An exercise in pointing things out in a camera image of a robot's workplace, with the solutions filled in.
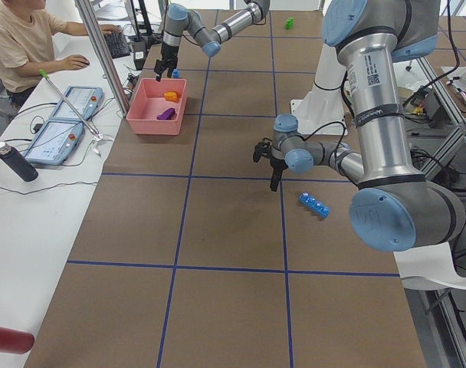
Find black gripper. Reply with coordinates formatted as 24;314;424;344
252;138;287;192
154;43;179;81

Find black box with label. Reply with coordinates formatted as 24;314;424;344
132;41;147;71

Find person in beige shirt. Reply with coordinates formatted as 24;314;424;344
0;0;123;108

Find green toy block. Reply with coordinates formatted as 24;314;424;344
284;17;294;30

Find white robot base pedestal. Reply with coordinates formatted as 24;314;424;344
290;44;346;135

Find aluminium frame post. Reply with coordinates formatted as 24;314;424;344
74;0;130;117

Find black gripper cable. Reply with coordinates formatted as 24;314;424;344
297;121;351;169

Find white chair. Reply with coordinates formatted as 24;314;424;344
393;242;466;291

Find metal grabber stick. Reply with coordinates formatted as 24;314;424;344
39;69;113;157

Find orange toy block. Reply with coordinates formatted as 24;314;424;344
163;91;180;103

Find black computer mouse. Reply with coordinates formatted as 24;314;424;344
72;56;90;68

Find long blue studded block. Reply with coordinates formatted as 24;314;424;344
299;192;330;219

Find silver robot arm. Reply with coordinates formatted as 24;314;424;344
253;1;466;251
154;0;270;81

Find pink plastic box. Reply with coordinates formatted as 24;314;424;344
126;78;188;136

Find black keyboard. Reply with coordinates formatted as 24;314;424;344
104;26;131;59

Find red bottle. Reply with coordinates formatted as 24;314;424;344
0;327;34;354

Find purple curved toy block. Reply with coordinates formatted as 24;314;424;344
157;107;176;120

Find lower teach pendant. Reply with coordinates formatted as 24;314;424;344
25;120;84;166

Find black water bottle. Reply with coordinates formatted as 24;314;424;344
0;141;38;182

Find teach pendant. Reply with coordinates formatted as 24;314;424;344
51;86;103;121
25;120;84;166

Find upper teach pendant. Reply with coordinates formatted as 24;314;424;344
51;86;103;121

